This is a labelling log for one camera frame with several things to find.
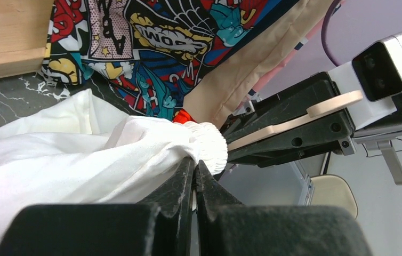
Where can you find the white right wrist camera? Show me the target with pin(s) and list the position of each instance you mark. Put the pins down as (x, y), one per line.
(377, 73)

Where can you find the wooden clothes rack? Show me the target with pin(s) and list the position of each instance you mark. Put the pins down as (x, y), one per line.
(23, 35)

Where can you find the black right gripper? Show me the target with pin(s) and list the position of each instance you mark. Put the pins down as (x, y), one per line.
(385, 129)

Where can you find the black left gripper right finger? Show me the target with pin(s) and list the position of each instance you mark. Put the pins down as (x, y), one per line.
(226, 226)

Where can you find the orange cloth front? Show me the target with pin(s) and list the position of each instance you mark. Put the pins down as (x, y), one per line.
(182, 116)

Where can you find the comic print shorts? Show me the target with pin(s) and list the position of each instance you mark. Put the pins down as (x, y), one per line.
(154, 52)

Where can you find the beige shorts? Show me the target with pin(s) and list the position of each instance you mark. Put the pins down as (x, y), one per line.
(223, 90)

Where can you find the white shorts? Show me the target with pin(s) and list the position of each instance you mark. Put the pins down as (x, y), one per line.
(85, 150)

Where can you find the beige wooden hanger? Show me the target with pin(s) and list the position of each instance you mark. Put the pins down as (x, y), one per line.
(314, 112)

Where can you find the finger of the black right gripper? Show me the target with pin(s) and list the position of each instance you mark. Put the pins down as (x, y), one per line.
(281, 107)
(312, 139)

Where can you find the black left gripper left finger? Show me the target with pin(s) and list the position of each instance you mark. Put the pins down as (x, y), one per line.
(159, 224)

